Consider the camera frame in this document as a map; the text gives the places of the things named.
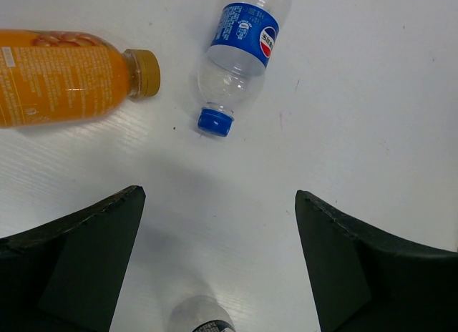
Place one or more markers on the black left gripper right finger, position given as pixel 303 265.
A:
pixel 365 279

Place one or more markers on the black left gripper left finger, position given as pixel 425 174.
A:
pixel 66 275

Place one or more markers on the clear bottle black cap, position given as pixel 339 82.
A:
pixel 200 314

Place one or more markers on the orange juice bottle lying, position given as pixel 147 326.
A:
pixel 65 76

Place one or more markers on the clear Pepsi-label bottle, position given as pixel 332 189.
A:
pixel 232 70

